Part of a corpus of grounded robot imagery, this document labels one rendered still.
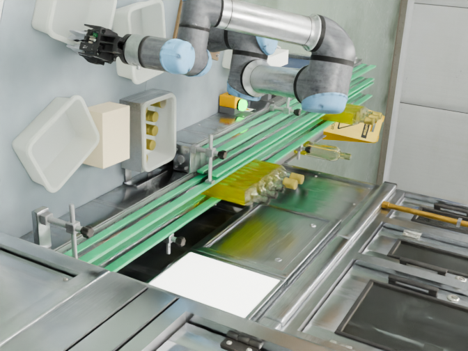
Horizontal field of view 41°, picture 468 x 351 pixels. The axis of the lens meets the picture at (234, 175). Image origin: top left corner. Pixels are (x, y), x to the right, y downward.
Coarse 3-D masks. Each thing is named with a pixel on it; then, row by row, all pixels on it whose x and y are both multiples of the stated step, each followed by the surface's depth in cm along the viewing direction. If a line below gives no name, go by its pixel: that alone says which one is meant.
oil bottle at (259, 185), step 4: (228, 176) 215; (232, 176) 215; (236, 176) 215; (240, 176) 216; (232, 180) 212; (236, 180) 212; (240, 180) 212; (244, 180) 212; (248, 180) 212; (252, 180) 212; (256, 180) 213; (248, 184) 210; (252, 184) 210; (256, 184) 210; (260, 184) 211; (256, 188) 209; (260, 188) 209; (260, 192) 209
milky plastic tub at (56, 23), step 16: (48, 0) 148; (64, 0) 158; (80, 0) 163; (96, 0) 166; (112, 0) 164; (48, 16) 146; (64, 16) 159; (80, 16) 164; (96, 16) 166; (112, 16) 165; (48, 32) 147; (64, 32) 160
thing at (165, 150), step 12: (168, 96) 193; (144, 108) 183; (156, 108) 200; (168, 108) 198; (144, 120) 185; (168, 120) 200; (144, 132) 186; (168, 132) 202; (144, 144) 187; (156, 144) 205; (168, 144) 203; (144, 156) 189; (156, 156) 202; (168, 156) 203; (144, 168) 190; (156, 168) 196
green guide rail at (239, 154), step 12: (360, 84) 334; (288, 120) 267; (300, 120) 267; (264, 132) 250; (276, 132) 252; (288, 132) 254; (252, 144) 237; (264, 144) 237; (228, 156) 223; (240, 156) 224; (204, 168) 211; (216, 168) 213; (228, 168) 213
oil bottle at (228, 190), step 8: (216, 184) 209; (224, 184) 208; (232, 184) 209; (240, 184) 209; (208, 192) 211; (216, 192) 210; (224, 192) 208; (232, 192) 207; (240, 192) 205; (248, 192) 204; (256, 192) 206; (224, 200) 210; (232, 200) 208; (240, 200) 206; (248, 200) 205
